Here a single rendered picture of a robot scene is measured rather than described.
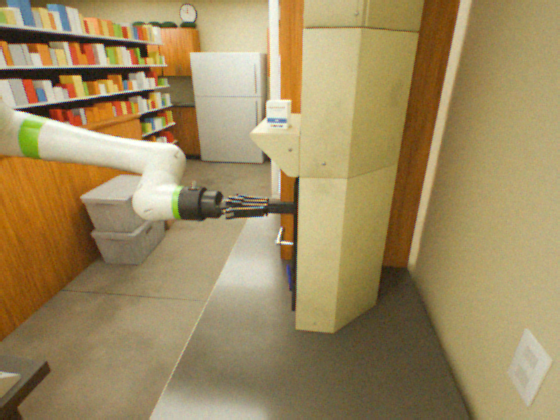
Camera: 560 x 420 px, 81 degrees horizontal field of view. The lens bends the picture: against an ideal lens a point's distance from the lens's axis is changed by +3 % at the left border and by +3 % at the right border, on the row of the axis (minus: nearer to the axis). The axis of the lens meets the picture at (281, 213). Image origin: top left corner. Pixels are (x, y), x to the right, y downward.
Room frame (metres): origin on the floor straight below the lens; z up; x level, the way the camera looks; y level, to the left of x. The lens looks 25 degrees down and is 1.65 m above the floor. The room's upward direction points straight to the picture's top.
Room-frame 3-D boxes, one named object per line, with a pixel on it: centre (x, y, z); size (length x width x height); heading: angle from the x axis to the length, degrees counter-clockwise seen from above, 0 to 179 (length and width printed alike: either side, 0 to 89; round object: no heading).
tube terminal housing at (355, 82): (0.86, -0.19, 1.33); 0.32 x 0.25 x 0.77; 173
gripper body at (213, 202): (0.79, 0.16, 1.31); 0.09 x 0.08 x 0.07; 83
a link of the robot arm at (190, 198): (0.80, 0.23, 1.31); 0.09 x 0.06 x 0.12; 173
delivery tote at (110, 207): (2.72, 1.40, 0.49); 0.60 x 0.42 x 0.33; 173
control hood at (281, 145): (0.88, 0.00, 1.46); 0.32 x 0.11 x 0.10; 173
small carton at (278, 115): (0.81, 0.01, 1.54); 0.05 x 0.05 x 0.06; 78
